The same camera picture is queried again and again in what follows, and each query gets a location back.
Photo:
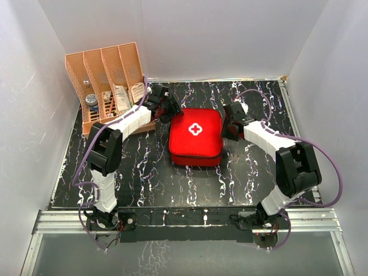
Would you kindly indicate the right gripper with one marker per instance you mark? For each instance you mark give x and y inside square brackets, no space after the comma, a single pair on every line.
[234,137]

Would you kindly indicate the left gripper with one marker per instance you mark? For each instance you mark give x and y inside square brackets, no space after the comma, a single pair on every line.
[175,108]

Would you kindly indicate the red black medicine case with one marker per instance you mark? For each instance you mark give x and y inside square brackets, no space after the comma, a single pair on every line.
[195,138]

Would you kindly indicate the orange plastic file organizer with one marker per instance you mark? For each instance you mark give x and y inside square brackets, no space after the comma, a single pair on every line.
[107,81]

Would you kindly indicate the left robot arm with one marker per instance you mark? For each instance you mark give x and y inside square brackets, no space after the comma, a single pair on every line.
[104,152]

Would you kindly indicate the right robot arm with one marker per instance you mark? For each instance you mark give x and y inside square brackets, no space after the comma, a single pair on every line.
[296,166]

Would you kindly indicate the white medicine box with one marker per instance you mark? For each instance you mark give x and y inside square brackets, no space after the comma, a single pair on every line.
[122,99]

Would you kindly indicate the small medicine boxes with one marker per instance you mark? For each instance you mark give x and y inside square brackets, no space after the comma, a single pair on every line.
[109,104]

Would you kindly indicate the oval blister card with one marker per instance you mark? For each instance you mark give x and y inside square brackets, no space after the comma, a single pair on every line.
[137,91]

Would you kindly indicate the round blue tin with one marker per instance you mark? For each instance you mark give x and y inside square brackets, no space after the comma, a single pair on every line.
[92,102]

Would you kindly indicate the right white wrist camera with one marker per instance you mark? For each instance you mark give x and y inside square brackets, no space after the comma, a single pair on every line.
[245,107]

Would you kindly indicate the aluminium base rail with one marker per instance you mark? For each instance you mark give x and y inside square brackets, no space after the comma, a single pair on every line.
[311,245]

